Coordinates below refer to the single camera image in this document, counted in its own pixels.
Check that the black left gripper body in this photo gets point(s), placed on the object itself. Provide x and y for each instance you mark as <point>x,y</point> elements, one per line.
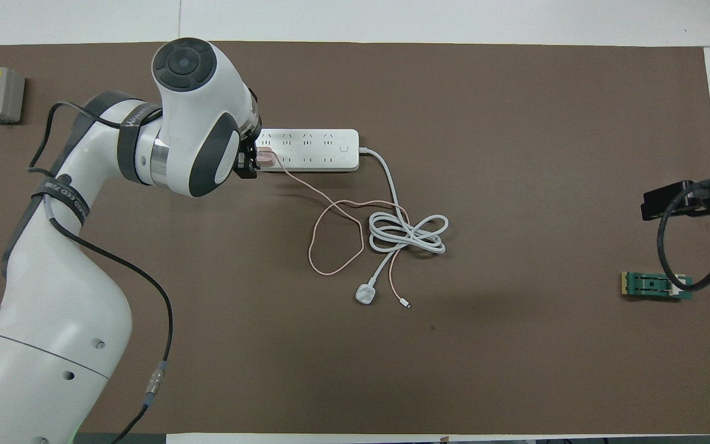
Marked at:
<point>250,143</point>

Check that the pink charger adapter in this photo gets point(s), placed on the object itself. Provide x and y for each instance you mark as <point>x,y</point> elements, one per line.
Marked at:
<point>267,159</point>

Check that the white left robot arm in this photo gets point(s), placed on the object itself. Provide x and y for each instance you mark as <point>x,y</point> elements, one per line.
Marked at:
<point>53,308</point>

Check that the white power strip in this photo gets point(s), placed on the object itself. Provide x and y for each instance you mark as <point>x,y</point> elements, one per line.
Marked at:
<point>318,150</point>

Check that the brown table mat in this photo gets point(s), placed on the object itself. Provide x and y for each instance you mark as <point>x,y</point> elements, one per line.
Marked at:
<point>453,370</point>

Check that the green knife switch block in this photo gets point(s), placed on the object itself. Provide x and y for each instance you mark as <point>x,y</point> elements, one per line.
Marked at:
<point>648,285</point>

